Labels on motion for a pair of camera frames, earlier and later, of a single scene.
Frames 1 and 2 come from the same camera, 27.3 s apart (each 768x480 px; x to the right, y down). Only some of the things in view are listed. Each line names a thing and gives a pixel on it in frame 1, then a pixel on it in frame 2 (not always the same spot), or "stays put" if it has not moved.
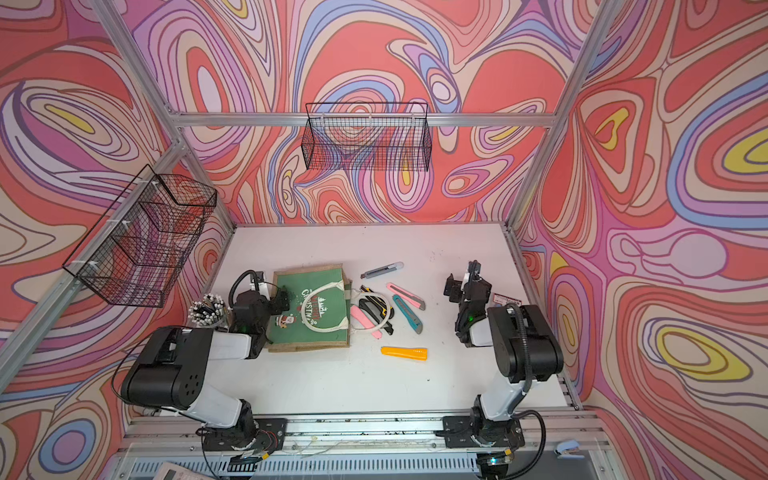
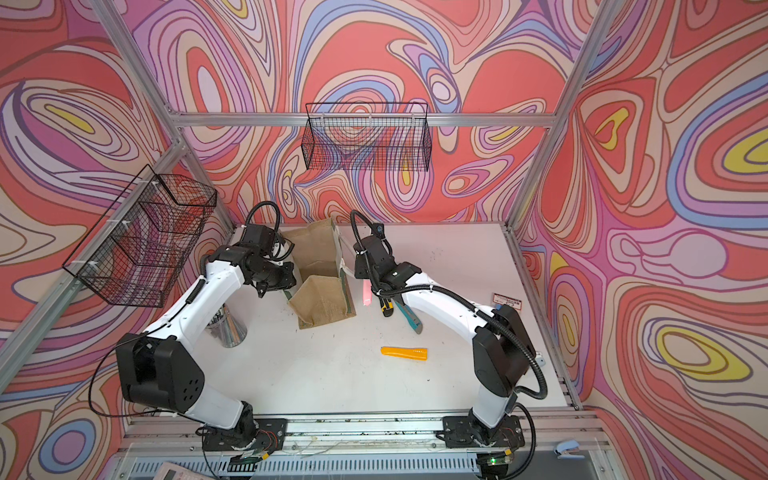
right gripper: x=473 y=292 → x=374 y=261
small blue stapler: x=569 y=450 stays put
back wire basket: x=367 y=136 stays put
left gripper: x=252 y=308 → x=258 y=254
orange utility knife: x=413 y=353 stays put
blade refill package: x=502 y=300 stays put
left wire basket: x=134 y=255 stays put
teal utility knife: x=412 y=318 stays put
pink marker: x=365 y=320 → x=367 y=294
